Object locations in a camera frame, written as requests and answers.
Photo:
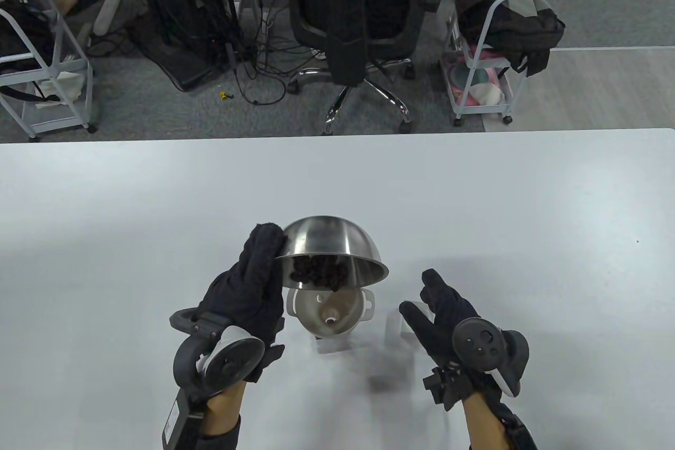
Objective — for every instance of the black computer stand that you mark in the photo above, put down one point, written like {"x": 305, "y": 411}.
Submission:
{"x": 179, "y": 12}

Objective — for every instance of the person's left forearm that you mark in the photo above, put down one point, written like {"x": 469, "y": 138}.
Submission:
{"x": 224, "y": 402}

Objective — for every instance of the pile of dark red cranberries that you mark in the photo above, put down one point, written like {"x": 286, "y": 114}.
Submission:
{"x": 319, "y": 270}

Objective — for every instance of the white plastic funnel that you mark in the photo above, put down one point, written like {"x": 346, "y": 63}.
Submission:
{"x": 316, "y": 313}

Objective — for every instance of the white cloth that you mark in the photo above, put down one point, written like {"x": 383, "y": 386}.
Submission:
{"x": 66, "y": 83}

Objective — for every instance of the person's left hand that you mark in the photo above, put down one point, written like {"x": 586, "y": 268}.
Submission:
{"x": 253, "y": 291}

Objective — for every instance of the black round controller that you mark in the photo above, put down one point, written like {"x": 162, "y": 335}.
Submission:
{"x": 477, "y": 342}
{"x": 232, "y": 363}

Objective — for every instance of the white square jar lid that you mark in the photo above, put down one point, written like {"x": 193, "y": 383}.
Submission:
{"x": 394, "y": 326}

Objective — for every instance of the pink and teal cloth bundle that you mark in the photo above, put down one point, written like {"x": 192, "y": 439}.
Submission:
{"x": 482, "y": 86}

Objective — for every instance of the black bag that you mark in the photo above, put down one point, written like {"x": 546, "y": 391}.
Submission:
{"x": 21, "y": 36}
{"x": 522, "y": 30}

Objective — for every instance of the person's right hand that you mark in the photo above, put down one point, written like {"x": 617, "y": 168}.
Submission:
{"x": 443, "y": 313}

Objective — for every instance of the white metal cart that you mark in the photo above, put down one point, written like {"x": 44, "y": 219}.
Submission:
{"x": 74, "y": 65}
{"x": 482, "y": 109}

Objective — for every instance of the black sensor box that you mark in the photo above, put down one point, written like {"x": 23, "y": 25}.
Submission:
{"x": 176, "y": 421}

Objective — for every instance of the clear glass coffee jar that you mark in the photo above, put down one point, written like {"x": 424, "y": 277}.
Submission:
{"x": 332, "y": 344}

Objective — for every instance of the stainless steel bowl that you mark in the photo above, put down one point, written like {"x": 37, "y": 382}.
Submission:
{"x": 327, "y": 236}

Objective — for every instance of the black office chair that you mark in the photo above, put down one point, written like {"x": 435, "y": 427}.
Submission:
{"x": 395, "y": 102}

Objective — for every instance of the person's right forearm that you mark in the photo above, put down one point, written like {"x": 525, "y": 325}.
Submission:
{"x": 482, "y": 423}

